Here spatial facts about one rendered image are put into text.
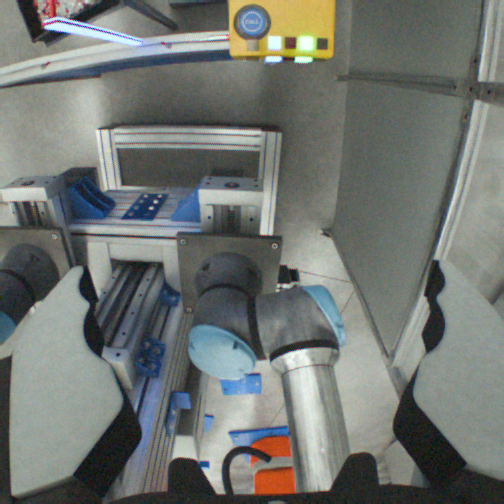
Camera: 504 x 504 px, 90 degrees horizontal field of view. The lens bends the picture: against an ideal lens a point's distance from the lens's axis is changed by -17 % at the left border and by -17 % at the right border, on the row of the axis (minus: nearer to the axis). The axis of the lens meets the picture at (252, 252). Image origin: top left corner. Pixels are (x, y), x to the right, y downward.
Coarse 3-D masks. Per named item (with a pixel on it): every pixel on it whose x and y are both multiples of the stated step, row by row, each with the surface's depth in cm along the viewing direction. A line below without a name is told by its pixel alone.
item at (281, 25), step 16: (240, 0) 37; (256, 0) 37; (272, 0) 37; (288, 0) 37; (304, 0) 37; (320, 0) 37; (272, 16) 38; (288, 16) 38; (304, 16) 38; (320, 16) 38; (240, 32) 39; (272, 32) 39; (288, 32) 39; (304, 32) 39; (320, 32) 39; (240, 48) 41
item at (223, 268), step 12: (228, 252) 64; (204, 264) 63; (216, 264) 61; (228, 264) 61; (240, 264) 62; (252, 264) 64; (204, 276) 62; (216, 276) 59; (228, 276) 59; (240, 276) 60; (252, 276) 63; (204, 288) 59; (240, 288) 57; (252, 288) 61
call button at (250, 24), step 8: (240, 16) 37; (248, 16) 37; (256, 16) 37; (264, 16) 38; (240, 24) 38; (248, 24) 38; (256, 24) 38; (264, 24) 38; (248, 32) 39; (256, 32) 39
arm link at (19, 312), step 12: (0, 276) 54; (12, 276) 55; (0, 288) 52; (12, 288) 54; (24, 288) 56; (0, 300) 50; (12, 300) 53; (24, 300) 56; (0, 312) 49; (12, 312) 52; (24, 312) 56; (0, 324) 48; (12, 324) 52; (0, 336) 49
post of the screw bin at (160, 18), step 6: (126, 0) 68; (132, 0) 69; (138, 0) 75; (132, 6) 74; (138, 6) 76; (144, 6) 79; (150, 6) 85; (144, 12) 83; (150, 12) 85; (156, 12) 93; (150, 18) 92; (156, 18) 97; (162, 18) 98; (168, 18) 107; (162, 24) 105; (168, 24) 108; (174, 24) 115
